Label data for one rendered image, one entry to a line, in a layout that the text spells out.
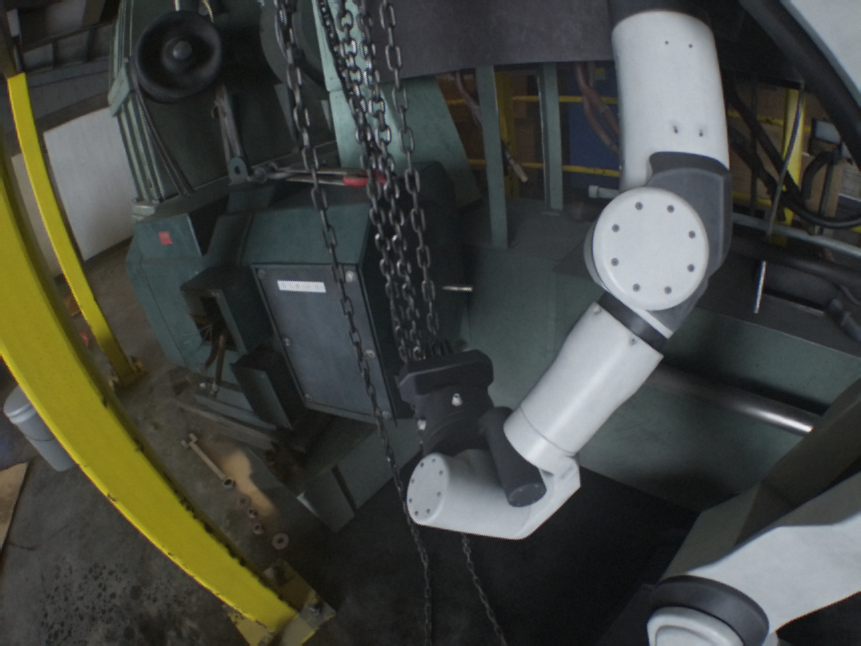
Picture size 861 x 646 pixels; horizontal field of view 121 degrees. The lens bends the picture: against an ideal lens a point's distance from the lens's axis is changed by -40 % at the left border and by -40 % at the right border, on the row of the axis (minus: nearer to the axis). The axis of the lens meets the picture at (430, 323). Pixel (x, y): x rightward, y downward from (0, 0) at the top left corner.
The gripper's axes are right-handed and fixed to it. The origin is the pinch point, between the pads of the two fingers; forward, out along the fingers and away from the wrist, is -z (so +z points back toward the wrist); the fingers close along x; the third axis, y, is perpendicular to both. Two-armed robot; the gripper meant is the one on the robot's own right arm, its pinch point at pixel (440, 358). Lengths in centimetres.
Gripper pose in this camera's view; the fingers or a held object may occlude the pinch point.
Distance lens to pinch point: 55.1
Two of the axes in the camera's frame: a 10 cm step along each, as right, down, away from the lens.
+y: -1.3, -8.4, -5.3
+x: 9.8, -1.9, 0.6
